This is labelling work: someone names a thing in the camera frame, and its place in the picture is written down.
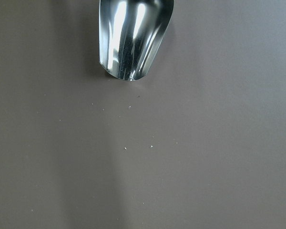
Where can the shiny metal scoop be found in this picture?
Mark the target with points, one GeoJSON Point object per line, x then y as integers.
{"type": "Point", "coordinates": [130, 34]}

